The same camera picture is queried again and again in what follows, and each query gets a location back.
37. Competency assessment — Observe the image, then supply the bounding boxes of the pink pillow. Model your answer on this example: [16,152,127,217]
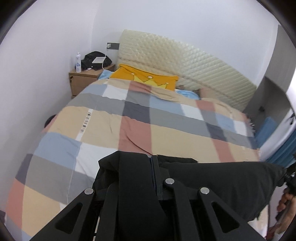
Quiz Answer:
[199,87,220,100]

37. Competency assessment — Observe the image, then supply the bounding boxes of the yellow crown pillow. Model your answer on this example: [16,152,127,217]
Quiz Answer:
[109,64,179,91]

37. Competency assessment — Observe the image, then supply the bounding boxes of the blue hanging towel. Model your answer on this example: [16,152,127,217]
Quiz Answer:
[254,116,278,149]

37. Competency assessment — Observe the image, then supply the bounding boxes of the light blue pillow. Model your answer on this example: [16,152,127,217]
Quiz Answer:
[174,89,201,100]

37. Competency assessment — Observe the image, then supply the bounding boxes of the black round object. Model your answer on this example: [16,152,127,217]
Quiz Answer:
[44,114,57,128]

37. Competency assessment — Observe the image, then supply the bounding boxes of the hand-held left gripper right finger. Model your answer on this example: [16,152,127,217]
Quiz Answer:
[150,155,262,241]

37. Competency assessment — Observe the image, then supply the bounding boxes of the white spray bottle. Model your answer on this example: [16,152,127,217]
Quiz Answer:
[75,52,82,73]

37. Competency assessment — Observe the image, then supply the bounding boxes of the wooden nightstand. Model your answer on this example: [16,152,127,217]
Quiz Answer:
[69,64,115,99]

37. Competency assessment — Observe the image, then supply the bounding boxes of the white charging cable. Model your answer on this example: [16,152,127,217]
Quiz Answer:
[101,46,112,70]

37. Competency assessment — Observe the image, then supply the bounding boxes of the blue curtain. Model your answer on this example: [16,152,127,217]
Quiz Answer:
[268,137,296,168]

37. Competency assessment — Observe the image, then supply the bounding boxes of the grey wardrobe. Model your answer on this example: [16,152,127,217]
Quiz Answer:
[244,24,296,158]

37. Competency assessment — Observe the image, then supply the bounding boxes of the plaid duvet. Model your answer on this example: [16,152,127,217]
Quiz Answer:
[5,77,260,241]

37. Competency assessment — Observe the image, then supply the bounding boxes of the cream quilted headboard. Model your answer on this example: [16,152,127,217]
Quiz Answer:
[117,29,258,113]

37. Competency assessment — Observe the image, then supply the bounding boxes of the person's right hand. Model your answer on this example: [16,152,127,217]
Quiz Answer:
[276,188,296,234]

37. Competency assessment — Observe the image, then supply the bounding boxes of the black puffer jacket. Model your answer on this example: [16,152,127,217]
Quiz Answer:
[92,151,287,241]

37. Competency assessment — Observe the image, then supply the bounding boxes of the black bag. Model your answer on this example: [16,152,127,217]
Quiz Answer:
[81,51,112,70]

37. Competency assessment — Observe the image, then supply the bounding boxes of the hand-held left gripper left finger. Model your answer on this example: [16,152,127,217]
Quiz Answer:
[30,183,120,241]

